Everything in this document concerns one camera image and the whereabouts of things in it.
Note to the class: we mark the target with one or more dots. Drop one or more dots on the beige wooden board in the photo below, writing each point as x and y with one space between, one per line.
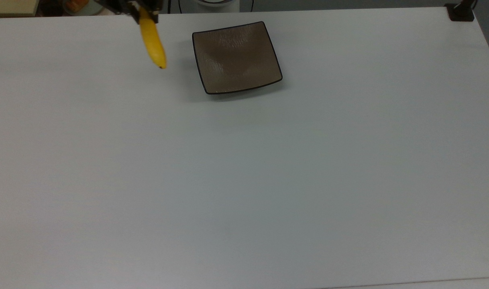
11 7

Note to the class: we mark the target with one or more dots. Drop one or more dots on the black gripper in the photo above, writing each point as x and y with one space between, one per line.
116 4

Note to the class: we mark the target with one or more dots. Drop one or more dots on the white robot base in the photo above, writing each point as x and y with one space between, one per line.
212 4

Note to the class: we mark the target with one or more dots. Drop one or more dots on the black clamp mount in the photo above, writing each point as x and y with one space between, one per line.
461 12

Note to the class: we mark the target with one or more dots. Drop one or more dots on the grey round bowl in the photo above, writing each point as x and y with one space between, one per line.
74 7

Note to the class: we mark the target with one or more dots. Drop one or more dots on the yellow banana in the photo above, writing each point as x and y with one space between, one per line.
153 42

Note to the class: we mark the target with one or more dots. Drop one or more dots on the square brown ceramic plate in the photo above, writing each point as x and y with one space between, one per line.
236 58

